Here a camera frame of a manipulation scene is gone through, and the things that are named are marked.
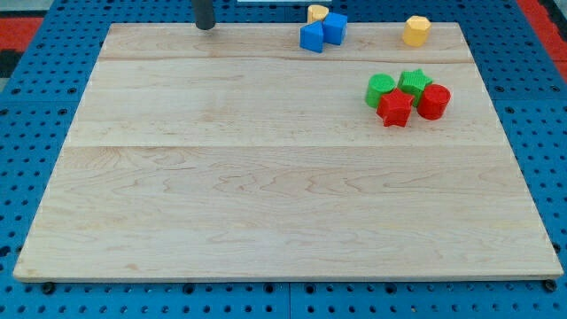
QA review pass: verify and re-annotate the blue cube block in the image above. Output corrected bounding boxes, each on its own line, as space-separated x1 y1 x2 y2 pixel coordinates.
322 12 348 45

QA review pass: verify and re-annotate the yellow hexagon block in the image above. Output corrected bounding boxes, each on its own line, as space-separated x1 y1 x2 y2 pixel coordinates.
402 15 431 47

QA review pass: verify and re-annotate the light wooden board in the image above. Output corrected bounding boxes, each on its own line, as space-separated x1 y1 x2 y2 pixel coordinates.
13 22 563 283

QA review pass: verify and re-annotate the red star block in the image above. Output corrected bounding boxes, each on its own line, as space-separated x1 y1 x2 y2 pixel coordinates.
377 89 414 127

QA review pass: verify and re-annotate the green cylinder block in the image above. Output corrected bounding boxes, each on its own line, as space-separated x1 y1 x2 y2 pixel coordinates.
365 74 396 108

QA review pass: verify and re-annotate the blue triangular prism block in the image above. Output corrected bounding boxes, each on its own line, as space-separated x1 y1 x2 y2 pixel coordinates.
299 21 323 53

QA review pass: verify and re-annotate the yellow heart block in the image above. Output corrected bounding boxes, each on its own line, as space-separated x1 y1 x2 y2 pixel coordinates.
307 4 330 24

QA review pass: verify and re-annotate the green star block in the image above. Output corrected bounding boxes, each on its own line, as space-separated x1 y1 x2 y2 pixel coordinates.
397 68 433 107

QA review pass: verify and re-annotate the red cylinder block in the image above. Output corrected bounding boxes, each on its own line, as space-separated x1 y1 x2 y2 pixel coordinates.
417 84 451 121

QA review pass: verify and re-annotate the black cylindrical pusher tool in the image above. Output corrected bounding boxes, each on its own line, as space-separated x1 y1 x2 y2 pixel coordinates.
191 0 216 30

